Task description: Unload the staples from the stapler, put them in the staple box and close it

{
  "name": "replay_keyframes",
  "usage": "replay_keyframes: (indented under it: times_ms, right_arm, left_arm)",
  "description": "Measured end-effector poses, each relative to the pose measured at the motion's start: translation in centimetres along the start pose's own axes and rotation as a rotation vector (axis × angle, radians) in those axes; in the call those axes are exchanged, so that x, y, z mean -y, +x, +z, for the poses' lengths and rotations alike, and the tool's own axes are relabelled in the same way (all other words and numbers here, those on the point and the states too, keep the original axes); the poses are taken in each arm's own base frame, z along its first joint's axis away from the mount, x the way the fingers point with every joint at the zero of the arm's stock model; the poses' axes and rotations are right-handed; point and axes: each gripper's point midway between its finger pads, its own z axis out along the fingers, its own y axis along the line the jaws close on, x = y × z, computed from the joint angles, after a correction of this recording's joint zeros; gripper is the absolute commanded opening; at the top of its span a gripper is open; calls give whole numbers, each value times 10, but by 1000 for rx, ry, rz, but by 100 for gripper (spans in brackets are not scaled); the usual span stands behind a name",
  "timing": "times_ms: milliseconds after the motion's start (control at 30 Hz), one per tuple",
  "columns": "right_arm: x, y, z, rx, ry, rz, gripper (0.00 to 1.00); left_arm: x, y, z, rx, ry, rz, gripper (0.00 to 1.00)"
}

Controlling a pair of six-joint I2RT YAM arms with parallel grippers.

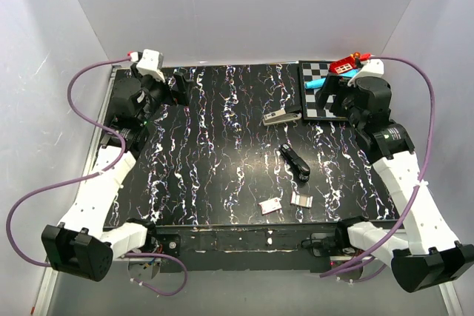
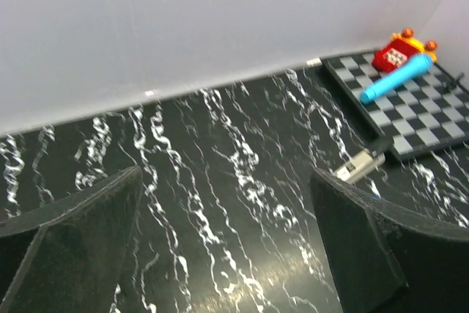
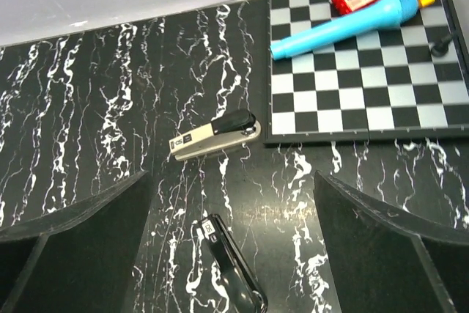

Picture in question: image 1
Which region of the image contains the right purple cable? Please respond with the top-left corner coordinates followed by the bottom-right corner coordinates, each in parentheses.
top-left (319, 56), bottom-right (435, 282)

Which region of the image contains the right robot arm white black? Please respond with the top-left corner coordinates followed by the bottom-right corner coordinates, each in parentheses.
top-left (318, 74), bottom-right (473, 292)

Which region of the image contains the checkered chess board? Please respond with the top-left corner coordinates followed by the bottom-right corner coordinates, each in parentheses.
top-left (298, 60), bottom-right (347, 121)

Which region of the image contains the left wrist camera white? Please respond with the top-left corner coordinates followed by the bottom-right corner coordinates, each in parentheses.
top-left (136, 49), bottom-right (165, 83)

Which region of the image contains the purple cable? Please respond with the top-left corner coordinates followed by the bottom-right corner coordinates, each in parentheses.
top-left (319, 56), bottom-right (435, 282)
top-left (7, 55), bottom-right (189, 297)

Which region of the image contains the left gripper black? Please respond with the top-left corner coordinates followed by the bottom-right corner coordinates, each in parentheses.
top-left (133, 64), bottom-right (194, 125)

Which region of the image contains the blue toy marker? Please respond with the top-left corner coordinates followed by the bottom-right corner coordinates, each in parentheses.
top-left (304, 70), bottom-right (358, 90)

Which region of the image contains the black stapler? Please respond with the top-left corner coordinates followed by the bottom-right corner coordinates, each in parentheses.
top-left (279, 143), bottom-right (310, 183)

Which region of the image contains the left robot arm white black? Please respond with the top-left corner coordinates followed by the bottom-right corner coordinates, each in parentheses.
top-left (41, 70), bottom-right (193, 281)

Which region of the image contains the red white staple box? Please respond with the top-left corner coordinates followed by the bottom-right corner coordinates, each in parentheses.
top-left (258, 198), bottom-right (281, 215)

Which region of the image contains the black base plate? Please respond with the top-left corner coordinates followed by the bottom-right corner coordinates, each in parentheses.
top-left (145, 223), bottom-right (354, 273)

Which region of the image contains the red toy block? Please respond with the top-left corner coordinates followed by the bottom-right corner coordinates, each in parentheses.
top-left (329, 52), bottom-right (372, 75)

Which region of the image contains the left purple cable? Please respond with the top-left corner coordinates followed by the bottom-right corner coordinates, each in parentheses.
top-left (7, 55), bottom-right (189, 297)

